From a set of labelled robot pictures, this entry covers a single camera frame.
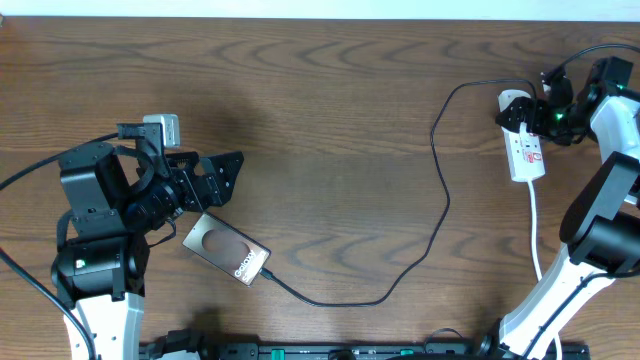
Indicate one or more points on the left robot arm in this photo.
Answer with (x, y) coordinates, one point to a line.
(117, 195)

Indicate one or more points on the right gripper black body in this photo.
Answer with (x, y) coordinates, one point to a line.
(559, 122)

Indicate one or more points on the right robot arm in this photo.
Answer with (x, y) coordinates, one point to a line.
(600, 243)

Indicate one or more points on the white charger plug adapter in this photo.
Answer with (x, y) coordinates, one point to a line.
(506, 97)

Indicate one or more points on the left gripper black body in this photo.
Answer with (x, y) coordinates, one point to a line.
(192, 186)

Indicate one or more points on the white power strip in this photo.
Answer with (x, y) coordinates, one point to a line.
(524, 155)

